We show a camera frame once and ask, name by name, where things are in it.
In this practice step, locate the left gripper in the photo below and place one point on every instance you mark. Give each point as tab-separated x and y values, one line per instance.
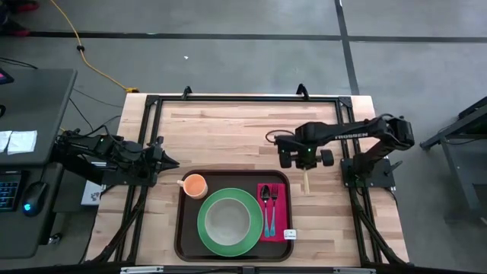
154	161

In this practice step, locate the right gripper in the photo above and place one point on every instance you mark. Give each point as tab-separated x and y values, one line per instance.
304	156

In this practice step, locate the orange ribbed cup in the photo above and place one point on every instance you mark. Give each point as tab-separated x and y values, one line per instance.
195	186

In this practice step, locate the red cloth napkin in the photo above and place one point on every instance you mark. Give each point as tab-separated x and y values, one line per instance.
283	205

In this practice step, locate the grey bowl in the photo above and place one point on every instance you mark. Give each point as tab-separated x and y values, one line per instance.
228	222

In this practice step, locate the green plate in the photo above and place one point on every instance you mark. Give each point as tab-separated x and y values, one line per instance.
230	251

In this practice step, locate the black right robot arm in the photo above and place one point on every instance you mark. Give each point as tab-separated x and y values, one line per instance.
350	133

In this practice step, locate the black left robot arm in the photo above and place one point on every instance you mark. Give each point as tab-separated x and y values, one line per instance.
110	152

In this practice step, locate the brown plastic tray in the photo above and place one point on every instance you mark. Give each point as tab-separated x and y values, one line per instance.
186	228

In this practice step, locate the white box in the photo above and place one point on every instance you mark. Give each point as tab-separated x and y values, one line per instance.
91	195

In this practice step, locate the black computer mouse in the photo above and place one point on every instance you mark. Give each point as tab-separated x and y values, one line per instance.
34	198

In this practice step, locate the grey desk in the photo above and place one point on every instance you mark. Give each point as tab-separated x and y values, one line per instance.
34	106

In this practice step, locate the white paper sheet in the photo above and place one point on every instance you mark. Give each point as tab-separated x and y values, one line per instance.
22	141
4	140

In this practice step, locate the grey metal cart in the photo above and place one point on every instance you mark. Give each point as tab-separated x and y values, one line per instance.
466	160

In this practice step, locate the backlit keyboard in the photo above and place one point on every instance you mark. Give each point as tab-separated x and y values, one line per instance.
8	190

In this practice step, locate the dark screen device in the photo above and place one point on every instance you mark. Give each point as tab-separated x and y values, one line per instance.
4	77

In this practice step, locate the person's foot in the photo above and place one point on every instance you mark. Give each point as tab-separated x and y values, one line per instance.
26	6

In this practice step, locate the black aluminium table frame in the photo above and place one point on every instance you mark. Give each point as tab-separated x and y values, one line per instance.
247	98

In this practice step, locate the silver metal bracket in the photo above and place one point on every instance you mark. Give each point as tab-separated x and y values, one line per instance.
141	269
354	271

